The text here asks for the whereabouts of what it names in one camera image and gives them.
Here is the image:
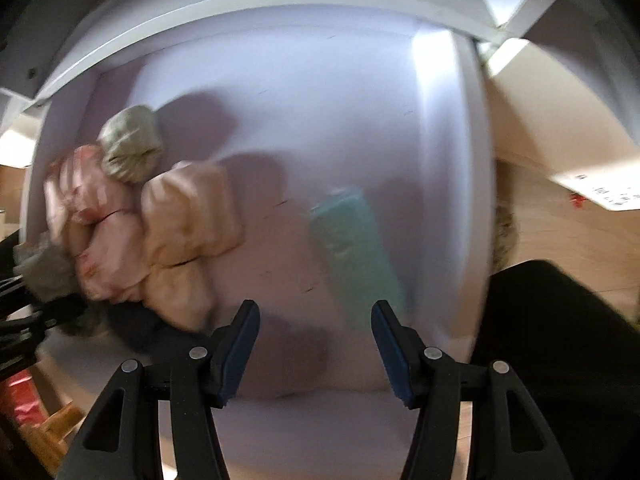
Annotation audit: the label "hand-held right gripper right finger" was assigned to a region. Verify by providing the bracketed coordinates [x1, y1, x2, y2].
[370, 300, 576, 480]

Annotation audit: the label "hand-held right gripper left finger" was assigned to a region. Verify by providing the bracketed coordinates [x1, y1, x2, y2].
[57, 299, 262, 480]

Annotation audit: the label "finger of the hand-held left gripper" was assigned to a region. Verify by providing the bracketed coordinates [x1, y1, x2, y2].
[0, 292, 88, 376]
[0, 230, 32, 281]

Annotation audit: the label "black sock bundle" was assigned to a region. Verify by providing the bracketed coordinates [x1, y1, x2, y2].
[60, 299, 201, 356]

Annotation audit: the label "pink patterned sock pair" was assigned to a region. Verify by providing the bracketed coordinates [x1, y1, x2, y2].
[42, 144, 151, 303]

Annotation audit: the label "teal underwear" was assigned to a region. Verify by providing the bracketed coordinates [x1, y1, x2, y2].
[307, 185, 408, 333]

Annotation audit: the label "peach underwear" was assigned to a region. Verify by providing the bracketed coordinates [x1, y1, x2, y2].
[142, 259, 217, 333]
[140, 160, 246, 267]

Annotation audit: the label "white drawer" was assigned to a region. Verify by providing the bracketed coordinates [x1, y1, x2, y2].
[22, 25, 498, 480]

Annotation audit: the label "red bag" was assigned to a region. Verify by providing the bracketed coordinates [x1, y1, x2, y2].
[0, 367, 48, 428]

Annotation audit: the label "wooden furniture piece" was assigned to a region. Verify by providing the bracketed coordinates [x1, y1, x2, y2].
[20, 402, 86, 476]

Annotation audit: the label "person's black pants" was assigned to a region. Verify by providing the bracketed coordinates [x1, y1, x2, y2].
[470, 259, 640, 480]

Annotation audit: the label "cream rolled sock bundle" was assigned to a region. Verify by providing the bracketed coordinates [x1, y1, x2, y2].
[96, 104, 165, 183]

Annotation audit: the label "brown fuzzy thing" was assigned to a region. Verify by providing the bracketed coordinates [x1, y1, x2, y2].
[492, 200, 518, 271]

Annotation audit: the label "white paper sheet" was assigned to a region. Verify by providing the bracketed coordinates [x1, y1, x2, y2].
[547, 160, 640, 213]

